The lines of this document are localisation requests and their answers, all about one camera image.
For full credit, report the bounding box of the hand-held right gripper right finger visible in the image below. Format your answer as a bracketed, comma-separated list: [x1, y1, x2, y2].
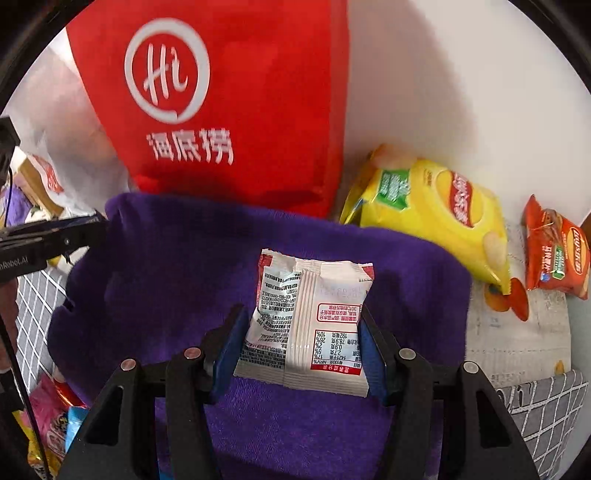
[358, 305, 541, 480]

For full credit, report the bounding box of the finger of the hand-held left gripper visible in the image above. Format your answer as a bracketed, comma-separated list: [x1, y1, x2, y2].
[0, 211, 110, 259]

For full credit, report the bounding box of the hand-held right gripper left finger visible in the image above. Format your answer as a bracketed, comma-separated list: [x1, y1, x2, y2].
[58, 304, 250, 480]

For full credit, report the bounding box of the white snack packet red label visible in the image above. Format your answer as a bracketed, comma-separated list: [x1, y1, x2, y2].
[233, 249, 376, 398]

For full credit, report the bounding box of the pink snack packet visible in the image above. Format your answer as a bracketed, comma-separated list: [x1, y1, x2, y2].
[28, 371, 88, 467]

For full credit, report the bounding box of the yellow snack packet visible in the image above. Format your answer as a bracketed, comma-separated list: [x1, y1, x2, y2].
[11, 411, 58, 478]

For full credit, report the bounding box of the brown paper box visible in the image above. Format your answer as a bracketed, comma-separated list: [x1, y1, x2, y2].
[14, 154, 65, 217]

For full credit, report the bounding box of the purple towel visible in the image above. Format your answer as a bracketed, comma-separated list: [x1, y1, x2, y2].
[46, 191, 472, 480]

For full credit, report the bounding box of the white plastic bag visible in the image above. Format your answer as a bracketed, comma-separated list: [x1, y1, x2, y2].
[2, 46, 134, 217]

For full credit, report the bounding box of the fruit printed tablecloth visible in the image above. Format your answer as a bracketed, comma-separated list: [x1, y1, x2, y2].
[464, 222, 573, 388]

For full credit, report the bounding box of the yellow chip bag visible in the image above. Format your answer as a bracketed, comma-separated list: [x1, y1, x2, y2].
[339, 144, 514, 296]

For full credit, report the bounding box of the light blue snack packet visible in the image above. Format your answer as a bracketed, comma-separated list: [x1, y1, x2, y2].
[65, 406, 90, 455]

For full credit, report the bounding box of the grey grid cloth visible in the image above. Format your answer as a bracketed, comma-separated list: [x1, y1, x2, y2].
[14, 265, 587, 467]

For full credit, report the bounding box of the orange-red snack packet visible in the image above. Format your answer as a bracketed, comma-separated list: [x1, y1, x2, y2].
[522, 194, 591, 301]

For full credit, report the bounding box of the red bag white logo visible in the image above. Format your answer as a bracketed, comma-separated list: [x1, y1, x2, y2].
[65, 0, 349, 220]

